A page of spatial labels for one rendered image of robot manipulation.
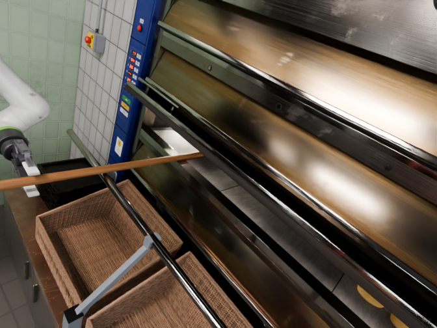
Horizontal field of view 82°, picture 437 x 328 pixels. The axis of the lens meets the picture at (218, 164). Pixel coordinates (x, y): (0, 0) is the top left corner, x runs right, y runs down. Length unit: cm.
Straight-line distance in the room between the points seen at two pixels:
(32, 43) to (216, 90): 138
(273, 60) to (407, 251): 68
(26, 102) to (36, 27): 98
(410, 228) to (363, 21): 56
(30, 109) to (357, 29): 114
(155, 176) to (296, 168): 82
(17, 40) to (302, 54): 173
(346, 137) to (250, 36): 49
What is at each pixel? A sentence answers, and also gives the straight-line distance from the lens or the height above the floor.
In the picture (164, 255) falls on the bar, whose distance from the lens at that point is 84.
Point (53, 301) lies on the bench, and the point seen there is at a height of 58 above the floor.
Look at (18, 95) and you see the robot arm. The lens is 121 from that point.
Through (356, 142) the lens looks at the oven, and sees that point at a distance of 82.
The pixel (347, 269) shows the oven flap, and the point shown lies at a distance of 76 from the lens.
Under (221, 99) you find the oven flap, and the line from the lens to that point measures 107.
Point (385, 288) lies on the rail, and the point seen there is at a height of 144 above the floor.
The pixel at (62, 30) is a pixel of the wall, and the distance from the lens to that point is 216.
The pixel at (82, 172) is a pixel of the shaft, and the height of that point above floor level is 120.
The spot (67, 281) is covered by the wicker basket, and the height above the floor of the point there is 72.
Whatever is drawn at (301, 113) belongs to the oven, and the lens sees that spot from 87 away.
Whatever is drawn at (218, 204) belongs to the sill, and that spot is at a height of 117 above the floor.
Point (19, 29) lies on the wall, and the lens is 211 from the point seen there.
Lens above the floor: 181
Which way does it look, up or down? 27 degrees down
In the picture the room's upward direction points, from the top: 23 degrees clockwise
